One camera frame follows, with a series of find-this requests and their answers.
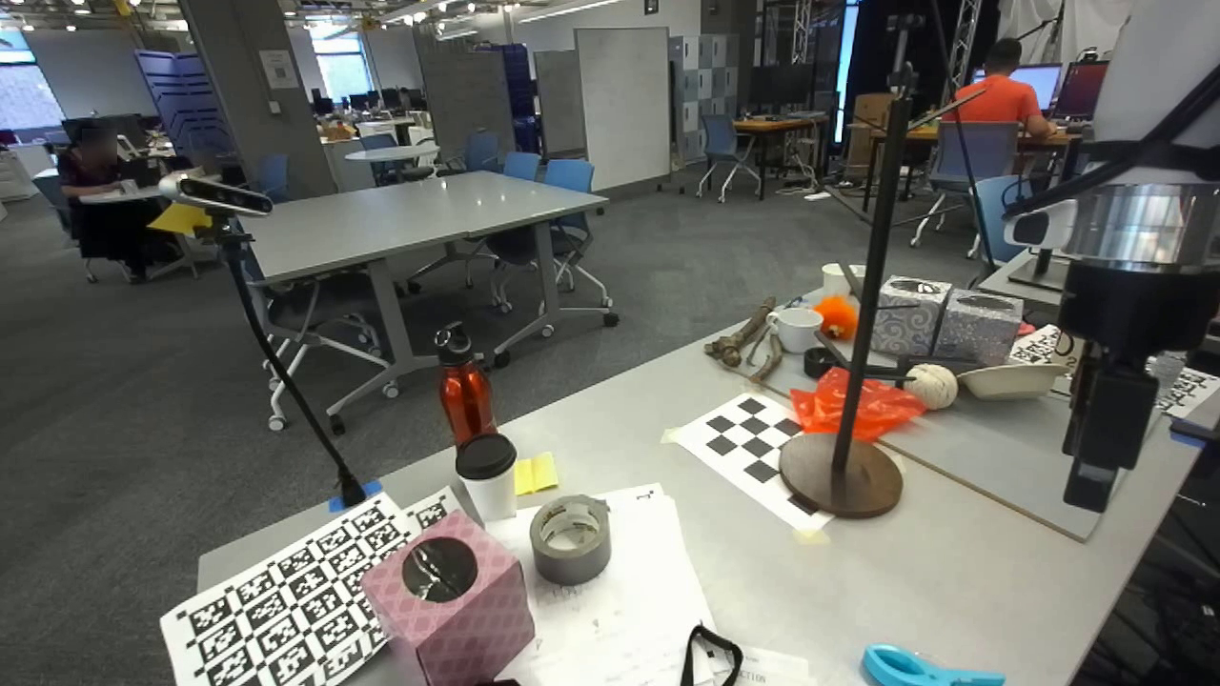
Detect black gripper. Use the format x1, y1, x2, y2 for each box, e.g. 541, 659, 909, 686
1057, 255, 1220, 520

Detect grey office table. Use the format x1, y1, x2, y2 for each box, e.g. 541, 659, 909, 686
233, 168, 613, 439

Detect seated person dark clothes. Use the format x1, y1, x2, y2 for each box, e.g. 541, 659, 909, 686
55, 114, 176, 283

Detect beige flat scoop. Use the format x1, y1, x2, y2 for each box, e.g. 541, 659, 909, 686
952, 357, 1074, 404

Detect red water bottle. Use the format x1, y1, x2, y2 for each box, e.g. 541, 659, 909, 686
434, 319, 500, 451

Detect yellow sticky note pad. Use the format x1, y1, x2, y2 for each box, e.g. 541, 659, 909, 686
509, 451, 566, 499

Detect white ball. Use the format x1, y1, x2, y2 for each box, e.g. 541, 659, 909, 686
900, 357, 964, 414

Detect brown wooden table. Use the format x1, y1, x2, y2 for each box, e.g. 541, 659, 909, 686
724, 110, 832, 204

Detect blue plastic clamp peg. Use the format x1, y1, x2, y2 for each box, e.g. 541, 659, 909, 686
857, 641, 1009, 686

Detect laptop screen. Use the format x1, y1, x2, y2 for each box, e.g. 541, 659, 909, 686
968, 61, 1068, 114

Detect grey tape roll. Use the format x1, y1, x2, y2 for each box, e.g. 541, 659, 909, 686
527, 492, 619, 592

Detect white rolling whiteboard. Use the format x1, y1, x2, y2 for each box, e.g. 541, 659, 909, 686
574, 24, 674, 196

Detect black camera on pole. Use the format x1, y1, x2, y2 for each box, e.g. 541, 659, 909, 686
157, 173, 386, 514

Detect black white checkerboard sheet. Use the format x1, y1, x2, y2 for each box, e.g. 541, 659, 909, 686
663, 390, 832, 537

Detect black dumbbell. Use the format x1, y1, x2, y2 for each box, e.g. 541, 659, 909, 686
802, 343, 853, 386

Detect seated person orange shirt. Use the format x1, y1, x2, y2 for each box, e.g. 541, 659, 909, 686
950, 34, 1074, 143

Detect white paper cup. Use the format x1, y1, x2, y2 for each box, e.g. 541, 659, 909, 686
767, 302, 826, 357
818, 260, 857, 302

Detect white cup black lid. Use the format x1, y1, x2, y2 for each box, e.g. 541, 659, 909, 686
449, 432, 524, 528

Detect gnarled brown wooden stick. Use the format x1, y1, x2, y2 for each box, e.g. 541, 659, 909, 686
702, 298, 781, 372

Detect grey office chair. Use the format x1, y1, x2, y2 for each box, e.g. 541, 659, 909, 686
909, 118, 1021, 255

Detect pink tissue box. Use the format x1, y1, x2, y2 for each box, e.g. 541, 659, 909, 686
360, 512, 538, 686

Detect orange plastic bag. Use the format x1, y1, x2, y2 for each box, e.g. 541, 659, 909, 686
786, 365, 931, 447

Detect thin brown wooden stick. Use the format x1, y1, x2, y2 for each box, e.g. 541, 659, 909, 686
745, 332, 793, 390

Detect black lanyard strap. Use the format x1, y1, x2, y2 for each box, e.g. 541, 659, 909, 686
674, 620, 749, 686

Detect black white tag board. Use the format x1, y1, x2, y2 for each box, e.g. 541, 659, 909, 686
1009, 319, 1220, 441

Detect grey patterned tissue box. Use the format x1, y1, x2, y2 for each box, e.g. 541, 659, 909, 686
936, 287, 1031, 372
868, 274, 952, 362

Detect black white tag sheet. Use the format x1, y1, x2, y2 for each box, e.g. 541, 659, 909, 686
157, 488, 471, 686

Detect white printed paper sheet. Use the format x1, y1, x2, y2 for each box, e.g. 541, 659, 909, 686
485, 479, 716, 686

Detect grey flat mat board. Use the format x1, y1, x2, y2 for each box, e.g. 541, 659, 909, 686
760, 340, 1170, 546

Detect orange plush toy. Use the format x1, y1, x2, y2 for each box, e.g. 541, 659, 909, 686
811, 291, 865, 343

